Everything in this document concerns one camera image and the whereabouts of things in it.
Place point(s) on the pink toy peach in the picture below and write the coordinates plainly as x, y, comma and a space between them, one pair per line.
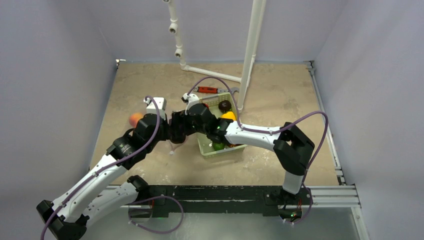
134, 118

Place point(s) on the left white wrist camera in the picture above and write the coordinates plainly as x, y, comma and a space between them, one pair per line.
157, 105

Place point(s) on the yellow toy bell pepper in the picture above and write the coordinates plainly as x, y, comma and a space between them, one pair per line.
229, 115

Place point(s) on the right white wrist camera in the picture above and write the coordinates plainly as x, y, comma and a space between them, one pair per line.
189, 100

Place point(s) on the green orange toy mango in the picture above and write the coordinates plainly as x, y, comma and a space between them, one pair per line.
218, 146

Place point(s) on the red handled adjustable wrench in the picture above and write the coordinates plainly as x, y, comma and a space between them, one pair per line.
213, 90

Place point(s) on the dark purple toy tomato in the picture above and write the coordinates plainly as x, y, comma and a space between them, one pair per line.
225, 106

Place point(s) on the white pvc pipe frame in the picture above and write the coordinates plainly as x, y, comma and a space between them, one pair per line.
255, 24

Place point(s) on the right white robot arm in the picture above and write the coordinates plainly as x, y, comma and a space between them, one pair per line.
291, 146

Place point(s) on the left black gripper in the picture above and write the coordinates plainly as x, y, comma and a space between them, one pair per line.
166, 133

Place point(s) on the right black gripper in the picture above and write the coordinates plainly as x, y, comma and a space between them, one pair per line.
185, 120

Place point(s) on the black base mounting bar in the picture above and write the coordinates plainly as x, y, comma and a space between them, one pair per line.
267, 200

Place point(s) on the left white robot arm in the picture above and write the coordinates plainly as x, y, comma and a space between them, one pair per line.
69, 216

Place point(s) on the light green plastic basket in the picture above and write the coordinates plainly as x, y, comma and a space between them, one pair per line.
205, 144

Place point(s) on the aluminium rail frame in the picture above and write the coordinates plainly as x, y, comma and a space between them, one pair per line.
341, 196

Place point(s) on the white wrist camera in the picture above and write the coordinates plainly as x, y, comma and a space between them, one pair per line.
189, 100
157, 105

